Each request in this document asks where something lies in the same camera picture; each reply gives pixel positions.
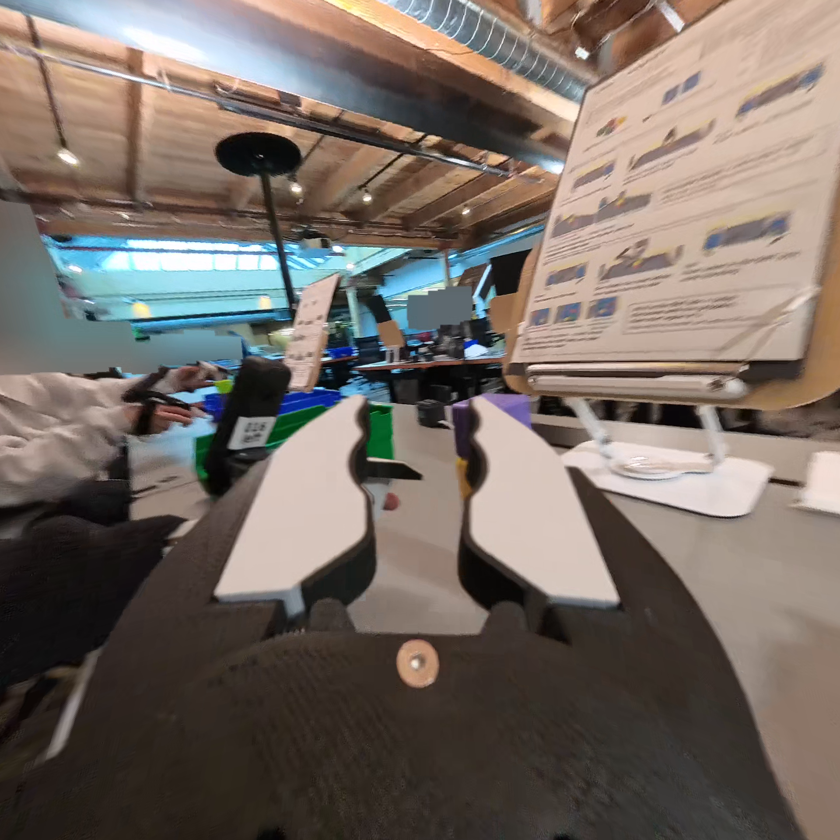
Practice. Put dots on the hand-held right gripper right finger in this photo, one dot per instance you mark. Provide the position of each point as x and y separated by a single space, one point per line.
538 518

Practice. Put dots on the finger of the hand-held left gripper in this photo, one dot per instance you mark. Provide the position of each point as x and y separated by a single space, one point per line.
390 469

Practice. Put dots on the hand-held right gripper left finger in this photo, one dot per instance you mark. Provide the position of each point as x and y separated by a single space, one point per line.
302 512

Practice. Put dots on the green plastic bin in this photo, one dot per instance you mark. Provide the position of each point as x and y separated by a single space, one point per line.
380 426

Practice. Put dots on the yellow magnetic cube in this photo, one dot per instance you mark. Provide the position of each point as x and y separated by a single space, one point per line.
464 479

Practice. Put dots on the purple magnetic cube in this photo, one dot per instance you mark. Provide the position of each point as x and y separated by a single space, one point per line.
459 426

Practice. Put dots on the person's left forearm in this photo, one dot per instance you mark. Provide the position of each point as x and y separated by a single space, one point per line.
65 577

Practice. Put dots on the blue plastic bin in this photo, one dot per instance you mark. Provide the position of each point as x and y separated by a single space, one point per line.
308 400

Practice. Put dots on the small black charger box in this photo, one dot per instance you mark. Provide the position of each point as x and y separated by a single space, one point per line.
433 413

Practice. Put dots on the tall instruction board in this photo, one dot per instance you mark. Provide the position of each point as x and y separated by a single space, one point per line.
312 328

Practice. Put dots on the long wooden desk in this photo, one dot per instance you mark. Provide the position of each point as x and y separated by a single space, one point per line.
426 361

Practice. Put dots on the instruction sheet on stand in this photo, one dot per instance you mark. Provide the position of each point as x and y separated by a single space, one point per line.
689 197

